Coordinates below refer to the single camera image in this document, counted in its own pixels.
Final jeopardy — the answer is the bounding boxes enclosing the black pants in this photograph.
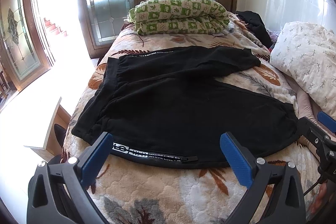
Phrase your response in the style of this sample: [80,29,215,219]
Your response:
[72,46,299,169]

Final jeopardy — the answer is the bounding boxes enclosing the white bedside cabinet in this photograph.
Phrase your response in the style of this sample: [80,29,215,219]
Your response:
[23,96,71,161]

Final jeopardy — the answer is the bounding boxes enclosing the floral quilted bedspread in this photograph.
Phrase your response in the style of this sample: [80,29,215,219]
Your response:
[70,14,319,223]

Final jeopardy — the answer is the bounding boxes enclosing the white floral pillow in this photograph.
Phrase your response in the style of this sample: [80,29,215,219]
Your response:
[269,21,336,118]

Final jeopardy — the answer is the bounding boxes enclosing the dark clothes pile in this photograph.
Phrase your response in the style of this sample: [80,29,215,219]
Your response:
[236,11,272,49]

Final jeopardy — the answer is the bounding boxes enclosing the green patterned folded quilt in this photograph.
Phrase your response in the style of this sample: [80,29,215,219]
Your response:
[128,0,230,35]

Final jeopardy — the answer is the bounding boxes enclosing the black cable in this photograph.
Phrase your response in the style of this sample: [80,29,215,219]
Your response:
[303,173,325,197]

